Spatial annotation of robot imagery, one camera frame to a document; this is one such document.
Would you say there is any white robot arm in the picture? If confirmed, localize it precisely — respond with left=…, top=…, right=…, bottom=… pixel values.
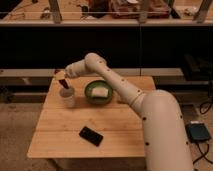
left=55, top=53, right=194, bottom=171

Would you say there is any translucent white cup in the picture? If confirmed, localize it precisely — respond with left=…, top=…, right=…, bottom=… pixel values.
left=59, top=87, right=75, bottom=108

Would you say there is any green bowl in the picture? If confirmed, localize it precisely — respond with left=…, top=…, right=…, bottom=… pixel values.
left=84, top=80, right=113, bottom=105

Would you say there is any white sponge piece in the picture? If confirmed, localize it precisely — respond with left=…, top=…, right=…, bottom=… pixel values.
left=91, top=87, right=108, bottom=98

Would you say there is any wooden folding table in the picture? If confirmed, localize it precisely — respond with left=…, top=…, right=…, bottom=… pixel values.
left=27, top=77, right=145, bottom=159

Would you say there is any black smartphone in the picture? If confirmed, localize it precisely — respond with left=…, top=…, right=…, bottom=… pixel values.
left=79, top=127, right=103, bottom=146

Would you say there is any background workbench shelf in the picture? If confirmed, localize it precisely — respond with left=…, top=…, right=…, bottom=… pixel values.
left=0, top=0, right=213, bottom=26

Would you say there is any black foot pedal box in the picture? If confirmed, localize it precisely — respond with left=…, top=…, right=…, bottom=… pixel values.
left=185, top=123, right=211, bottom=143

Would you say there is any black cable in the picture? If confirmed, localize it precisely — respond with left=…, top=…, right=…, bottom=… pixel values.
left=191, top=78, right=213, bottom=171

